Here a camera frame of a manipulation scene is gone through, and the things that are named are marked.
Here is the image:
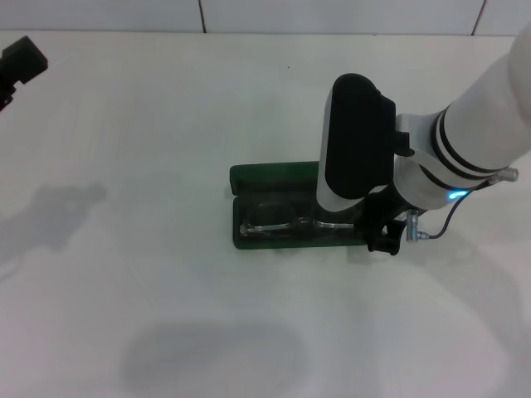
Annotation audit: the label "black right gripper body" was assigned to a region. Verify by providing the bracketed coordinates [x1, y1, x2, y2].
[360, 188, 406, 255]

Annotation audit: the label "clear white glasses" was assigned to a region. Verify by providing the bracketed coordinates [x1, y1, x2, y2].
[239, 201, 358, 240]

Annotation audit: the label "green glasses case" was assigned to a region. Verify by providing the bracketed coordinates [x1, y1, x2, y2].
[229, 161, 370, 251]

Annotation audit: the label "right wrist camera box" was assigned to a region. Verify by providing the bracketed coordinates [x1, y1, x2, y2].
[317, 73, 397, 213]

